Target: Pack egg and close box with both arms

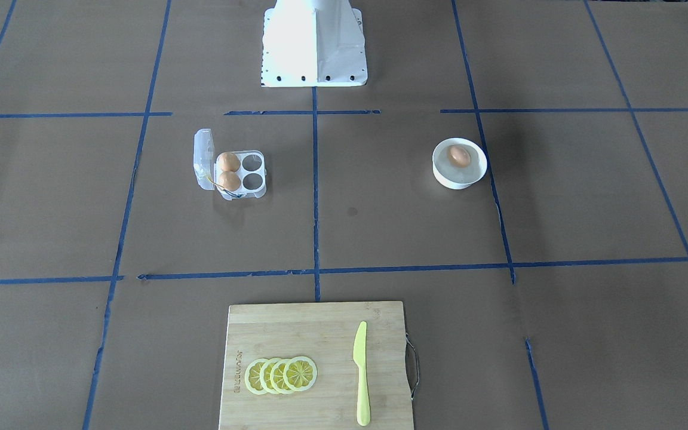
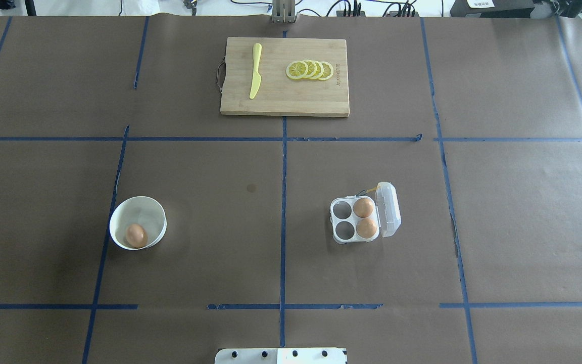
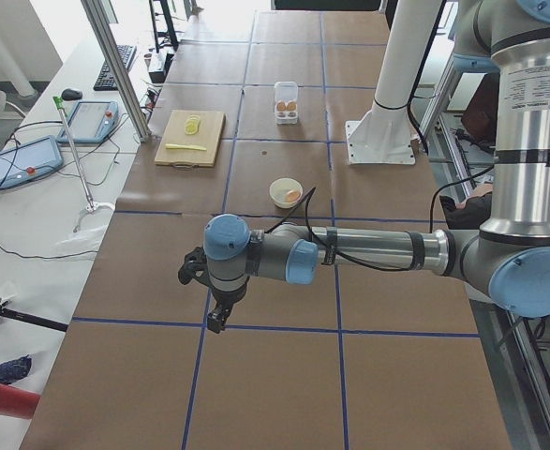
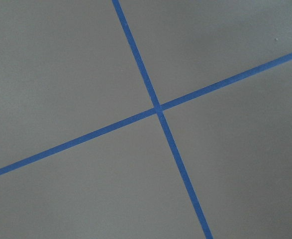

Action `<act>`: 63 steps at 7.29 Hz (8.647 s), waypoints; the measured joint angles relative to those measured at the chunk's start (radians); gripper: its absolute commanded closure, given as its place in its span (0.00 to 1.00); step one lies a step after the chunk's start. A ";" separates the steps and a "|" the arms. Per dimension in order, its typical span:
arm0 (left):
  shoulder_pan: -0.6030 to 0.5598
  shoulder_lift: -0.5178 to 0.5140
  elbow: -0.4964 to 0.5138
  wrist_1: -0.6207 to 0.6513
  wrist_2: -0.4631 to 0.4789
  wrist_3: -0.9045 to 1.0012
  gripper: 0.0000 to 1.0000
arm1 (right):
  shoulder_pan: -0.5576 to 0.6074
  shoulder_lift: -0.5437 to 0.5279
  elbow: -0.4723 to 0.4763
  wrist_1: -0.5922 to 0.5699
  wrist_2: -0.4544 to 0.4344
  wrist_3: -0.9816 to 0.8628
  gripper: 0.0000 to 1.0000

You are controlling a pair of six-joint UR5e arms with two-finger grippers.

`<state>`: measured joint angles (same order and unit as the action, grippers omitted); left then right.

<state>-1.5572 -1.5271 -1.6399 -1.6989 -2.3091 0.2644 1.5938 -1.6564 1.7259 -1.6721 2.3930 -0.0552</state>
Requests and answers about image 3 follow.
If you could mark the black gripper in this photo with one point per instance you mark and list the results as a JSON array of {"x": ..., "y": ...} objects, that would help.
[{"x": 224, "y": 296}]

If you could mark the clear plastic egg box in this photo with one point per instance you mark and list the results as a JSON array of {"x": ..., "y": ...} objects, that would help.
[{"x": 286, "y": 92}]

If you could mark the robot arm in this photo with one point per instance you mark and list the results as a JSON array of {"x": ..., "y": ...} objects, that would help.
[{"x": 505, "y": 255}]

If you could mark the white bowl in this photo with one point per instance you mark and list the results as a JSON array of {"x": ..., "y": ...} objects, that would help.
[{"x": 279, "y": 188}]

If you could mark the yellow plastic knife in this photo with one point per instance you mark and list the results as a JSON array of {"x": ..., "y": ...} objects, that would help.
[{"x": 190, "y": 147}]

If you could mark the wooden cutting board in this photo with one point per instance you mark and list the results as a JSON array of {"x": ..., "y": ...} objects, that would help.
[{"x": 212, "y": 123}]

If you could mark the sliced lemon pieces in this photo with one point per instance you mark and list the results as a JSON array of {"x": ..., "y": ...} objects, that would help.
[{"x": 192, "y": 124}]

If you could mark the blue patterned cloth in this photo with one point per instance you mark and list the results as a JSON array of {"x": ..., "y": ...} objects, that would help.
[{"x": 15, "y": 370}]

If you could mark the teach pendant far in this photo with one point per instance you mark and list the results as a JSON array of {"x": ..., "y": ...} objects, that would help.
[{"x": 90, "y": 122}]

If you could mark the teach pendant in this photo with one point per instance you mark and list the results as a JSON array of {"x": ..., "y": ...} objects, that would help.
[
  {"x": 90, "y": 122},
  {"x": 29, "y": 161}
]

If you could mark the red cylinder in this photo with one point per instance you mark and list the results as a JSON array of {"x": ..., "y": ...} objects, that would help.
[{"x": 15, "y": 402}]

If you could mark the teach pendant near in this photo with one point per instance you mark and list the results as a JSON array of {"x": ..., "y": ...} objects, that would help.
[{"x": 29, "y": 161}]

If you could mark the metal rod green tip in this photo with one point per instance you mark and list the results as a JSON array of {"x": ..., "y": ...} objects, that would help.
[{"x": 58, "y": 102}]

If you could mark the black computer mouse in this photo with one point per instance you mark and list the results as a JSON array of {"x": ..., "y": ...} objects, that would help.
[{"x": 71, "y": 94}]

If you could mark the person in black shirt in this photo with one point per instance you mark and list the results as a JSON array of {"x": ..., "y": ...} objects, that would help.
[{"x": 472, "y": 212}]

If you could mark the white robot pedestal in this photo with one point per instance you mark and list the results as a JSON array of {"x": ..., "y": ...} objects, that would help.
[{"x": 383, "y": 135}]

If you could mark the aluminium frame post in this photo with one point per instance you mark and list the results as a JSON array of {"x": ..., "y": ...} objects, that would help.
[{"x": 98, "y": 19}]

